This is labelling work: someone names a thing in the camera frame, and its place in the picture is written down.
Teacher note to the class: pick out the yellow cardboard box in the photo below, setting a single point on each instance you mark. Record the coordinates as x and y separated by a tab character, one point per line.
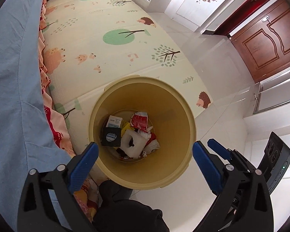
126	126

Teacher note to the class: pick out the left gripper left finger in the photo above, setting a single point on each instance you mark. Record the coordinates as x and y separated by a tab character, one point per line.
36	211

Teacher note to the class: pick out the yellow trash bin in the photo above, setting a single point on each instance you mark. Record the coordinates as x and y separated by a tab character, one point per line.
169	150

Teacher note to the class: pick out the white low cabinet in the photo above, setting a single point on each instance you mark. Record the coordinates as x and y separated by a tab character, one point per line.
194	13

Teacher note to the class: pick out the brown wooden door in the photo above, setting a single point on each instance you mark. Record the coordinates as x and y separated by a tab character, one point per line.
264	43

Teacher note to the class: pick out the blue bed sheet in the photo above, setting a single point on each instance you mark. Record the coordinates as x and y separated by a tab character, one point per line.
26	140

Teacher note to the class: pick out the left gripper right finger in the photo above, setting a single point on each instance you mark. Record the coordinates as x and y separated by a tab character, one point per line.
223	178

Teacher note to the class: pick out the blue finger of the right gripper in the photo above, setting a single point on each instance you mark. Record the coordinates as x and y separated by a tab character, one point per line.
219	149

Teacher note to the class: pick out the blue white small box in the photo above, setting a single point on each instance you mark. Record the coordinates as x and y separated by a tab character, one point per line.
114	121

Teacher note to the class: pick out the white tissue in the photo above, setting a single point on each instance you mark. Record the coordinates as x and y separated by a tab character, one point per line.
145	134

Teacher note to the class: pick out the black square package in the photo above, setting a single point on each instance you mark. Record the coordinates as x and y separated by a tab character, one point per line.
111	137

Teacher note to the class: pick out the cartoon foam play mat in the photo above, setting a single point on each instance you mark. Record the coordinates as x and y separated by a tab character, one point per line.
91	43

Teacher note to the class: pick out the red snack bag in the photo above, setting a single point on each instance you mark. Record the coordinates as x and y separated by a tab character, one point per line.
139	120

